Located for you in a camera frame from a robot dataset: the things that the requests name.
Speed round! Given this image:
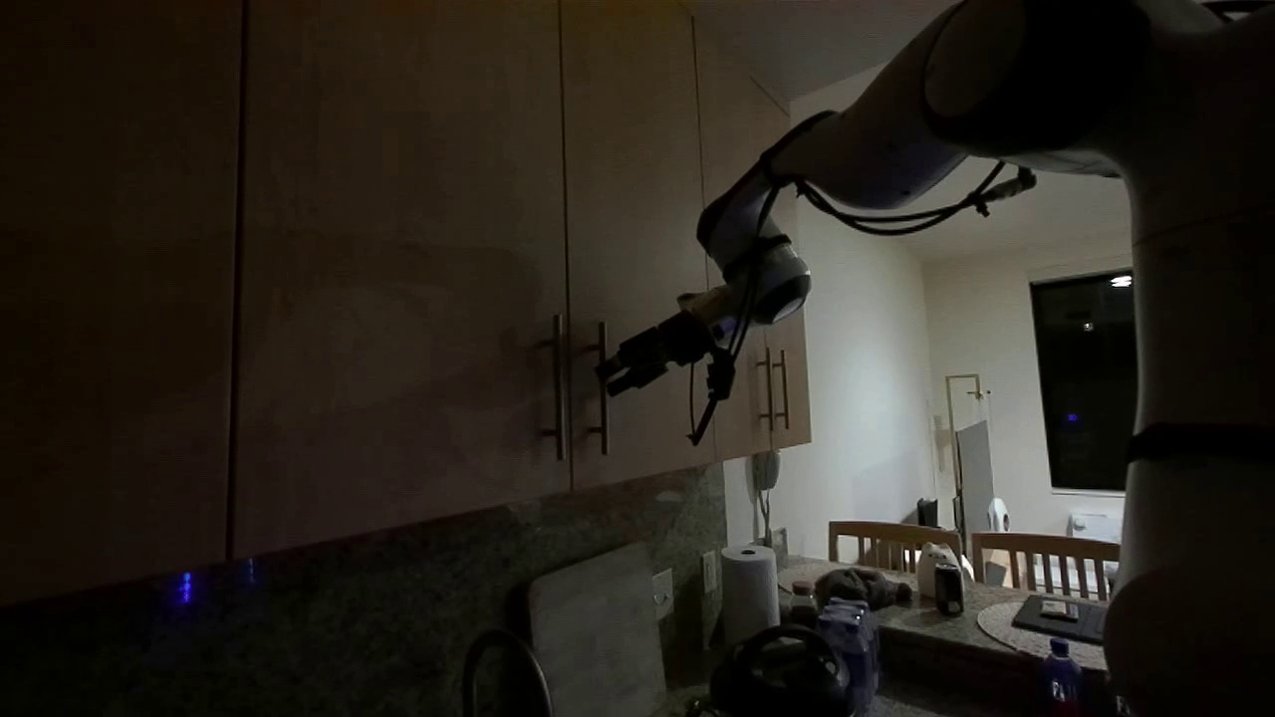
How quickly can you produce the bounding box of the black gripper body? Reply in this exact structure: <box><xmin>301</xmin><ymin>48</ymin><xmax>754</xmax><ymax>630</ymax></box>
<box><xmin>634</xmin><ymin>311</ymin><xmax>728</xmax><ymax>381</ymax></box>

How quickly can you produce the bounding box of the white paper towel roll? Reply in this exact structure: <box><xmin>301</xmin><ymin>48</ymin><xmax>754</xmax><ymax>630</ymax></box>
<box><xmin>718</xmin><ymin>543</ymin><xmax>787</xmax><ymax>651</ymax></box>

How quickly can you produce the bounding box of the pale cutting board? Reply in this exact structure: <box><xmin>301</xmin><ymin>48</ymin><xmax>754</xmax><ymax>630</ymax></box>
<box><xmin>521</xmin><ymin>539</ymin><xmax>673</xmax><ymax>717</ymax></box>

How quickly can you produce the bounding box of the dark pile of items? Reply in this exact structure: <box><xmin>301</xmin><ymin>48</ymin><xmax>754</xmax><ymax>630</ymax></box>
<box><xmin>809</xmin><ymin>567</ymin><xmax>918</xmax><ymax>616</ymax></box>

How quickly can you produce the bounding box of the white standing panel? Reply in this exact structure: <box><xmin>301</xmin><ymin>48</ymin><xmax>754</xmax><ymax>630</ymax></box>
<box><xmin>943</xmin><ymin>372</ymin><xmax>999</xmax><ymax>543</ymax></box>

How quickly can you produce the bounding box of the metal kitchen faucet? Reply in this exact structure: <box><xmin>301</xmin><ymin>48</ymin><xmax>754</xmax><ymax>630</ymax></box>
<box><xmin>459</xmin><ymin>624</ymin><xmax>553</xmax><ymax>717</ymax></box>

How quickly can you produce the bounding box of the white countertop jug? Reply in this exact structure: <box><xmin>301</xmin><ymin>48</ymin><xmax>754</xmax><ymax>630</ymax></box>
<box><xmin>918</xmin><ymin>543</ymin><xmax>977</xmax><ymax>622</ymax></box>

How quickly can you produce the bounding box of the dark window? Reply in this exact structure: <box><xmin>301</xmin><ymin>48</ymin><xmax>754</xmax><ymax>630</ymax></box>
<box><xmin>1028</xmin><ymin>271</ymin><xmax>1141</xmax><ymax>495</ymax></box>

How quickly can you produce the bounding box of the round pale placemat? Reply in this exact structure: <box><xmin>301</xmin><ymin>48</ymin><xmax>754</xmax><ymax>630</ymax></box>
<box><xmin>973</xmin><ymin>592</ymin><xmax>1116</xmax><ymax>660</ymax></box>

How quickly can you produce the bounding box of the black flat tablet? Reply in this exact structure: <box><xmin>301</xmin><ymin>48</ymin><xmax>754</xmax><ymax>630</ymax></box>
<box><xmin>1014</xmin><ymin>592</ymin><xmax>1113</xmax><ymax>651</ymax></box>

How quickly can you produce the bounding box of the blue capped bottle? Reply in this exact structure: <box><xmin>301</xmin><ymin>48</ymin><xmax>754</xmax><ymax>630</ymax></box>
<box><xmin>1039</xmin><ymin>636</ymin><xmax>1090</xmax><ymax>717</ymax></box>

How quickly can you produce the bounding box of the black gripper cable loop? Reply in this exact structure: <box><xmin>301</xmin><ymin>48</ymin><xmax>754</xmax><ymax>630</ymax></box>
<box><xmin>684</xmin><ymin>262</ymin><xmax>748</xmax><ymax>449</ymax></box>

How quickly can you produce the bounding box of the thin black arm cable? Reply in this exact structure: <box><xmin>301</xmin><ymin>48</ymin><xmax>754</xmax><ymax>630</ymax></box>
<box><xmin>792</xmin><ymin>158</ymin><xmax>1039</xmax><ymax>238</ymax></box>

